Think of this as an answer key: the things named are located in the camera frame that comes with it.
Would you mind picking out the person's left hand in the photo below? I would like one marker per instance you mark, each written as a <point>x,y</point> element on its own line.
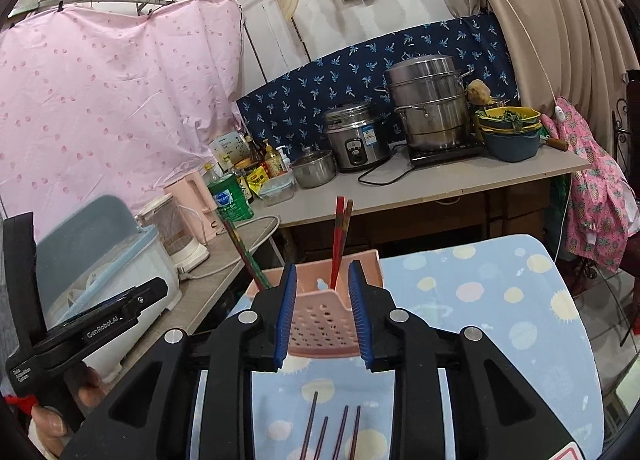
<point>50,435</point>

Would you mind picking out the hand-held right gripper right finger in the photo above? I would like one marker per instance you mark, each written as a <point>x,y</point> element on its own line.
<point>361,312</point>

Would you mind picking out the dark sauce bottle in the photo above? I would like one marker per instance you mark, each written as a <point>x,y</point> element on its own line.
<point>250,149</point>

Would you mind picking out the white dish drainer box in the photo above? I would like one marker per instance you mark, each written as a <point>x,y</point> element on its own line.
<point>100,265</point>

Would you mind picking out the small pot with glass lid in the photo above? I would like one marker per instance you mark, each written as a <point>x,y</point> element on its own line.
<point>312,169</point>

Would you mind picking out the blue bowl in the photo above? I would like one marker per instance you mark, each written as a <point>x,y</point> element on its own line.
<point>510,145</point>

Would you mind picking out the metal curtain rail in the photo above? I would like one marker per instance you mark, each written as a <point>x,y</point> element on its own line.
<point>125,0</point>

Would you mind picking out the yellow packet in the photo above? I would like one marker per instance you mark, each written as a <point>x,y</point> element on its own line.
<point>256,182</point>

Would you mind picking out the brown loofah sponge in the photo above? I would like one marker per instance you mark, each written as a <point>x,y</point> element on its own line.
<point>479,92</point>

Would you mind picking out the red chopstick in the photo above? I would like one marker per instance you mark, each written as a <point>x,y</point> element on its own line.
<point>337,250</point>

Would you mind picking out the beige curtain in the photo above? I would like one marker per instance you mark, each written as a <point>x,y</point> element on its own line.
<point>565,14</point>

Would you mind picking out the pink pineapple print garment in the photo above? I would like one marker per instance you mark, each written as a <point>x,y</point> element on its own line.
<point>600,200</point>

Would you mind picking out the white and green carton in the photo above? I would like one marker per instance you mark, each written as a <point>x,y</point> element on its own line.
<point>227,147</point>

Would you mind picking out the pink kettle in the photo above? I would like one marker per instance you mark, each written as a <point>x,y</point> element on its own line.
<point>190,210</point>

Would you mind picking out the white pump bottle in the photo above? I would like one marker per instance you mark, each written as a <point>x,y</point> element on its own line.
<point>285,159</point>

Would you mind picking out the black induction cooker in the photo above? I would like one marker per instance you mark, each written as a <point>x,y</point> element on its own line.
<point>450,152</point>

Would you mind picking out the clear food container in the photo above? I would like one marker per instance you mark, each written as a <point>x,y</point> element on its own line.
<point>277,190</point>

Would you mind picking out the stainless steel steamer pot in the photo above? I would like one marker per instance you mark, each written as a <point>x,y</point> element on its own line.
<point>430,104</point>

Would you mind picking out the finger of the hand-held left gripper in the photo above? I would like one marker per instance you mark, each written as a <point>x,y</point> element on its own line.
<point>130,297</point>

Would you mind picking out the green chopstick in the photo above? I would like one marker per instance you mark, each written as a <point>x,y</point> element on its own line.
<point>255,267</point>

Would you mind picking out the navy floral cloth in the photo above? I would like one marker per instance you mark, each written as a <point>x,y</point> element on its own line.
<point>310,89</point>

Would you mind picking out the oil bottle with yellow label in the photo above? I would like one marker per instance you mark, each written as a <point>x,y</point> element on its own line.
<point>272,162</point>

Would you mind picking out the light blue spotted tablecloth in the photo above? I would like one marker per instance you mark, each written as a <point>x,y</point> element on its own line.
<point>500,320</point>

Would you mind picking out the white blender with clear jug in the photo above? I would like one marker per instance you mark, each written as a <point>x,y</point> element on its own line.
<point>175,235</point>

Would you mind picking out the brown chopstick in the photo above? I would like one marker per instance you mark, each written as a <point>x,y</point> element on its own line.
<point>347,220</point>

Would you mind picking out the green detergent bottle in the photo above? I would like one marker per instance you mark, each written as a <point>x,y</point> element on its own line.
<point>230,200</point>

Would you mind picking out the pink dotted curtain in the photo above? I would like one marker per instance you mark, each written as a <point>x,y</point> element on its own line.
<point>100,104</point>

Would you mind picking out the silver rice cooker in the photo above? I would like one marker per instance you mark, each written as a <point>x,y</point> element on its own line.
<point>355,137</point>

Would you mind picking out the pink perforated chopstick holder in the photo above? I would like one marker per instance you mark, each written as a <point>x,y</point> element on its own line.
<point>320,325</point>

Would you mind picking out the yellow bowl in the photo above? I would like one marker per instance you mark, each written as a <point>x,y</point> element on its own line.
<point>507,118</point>

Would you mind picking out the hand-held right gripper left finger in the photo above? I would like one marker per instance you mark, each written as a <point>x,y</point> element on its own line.
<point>285,312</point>

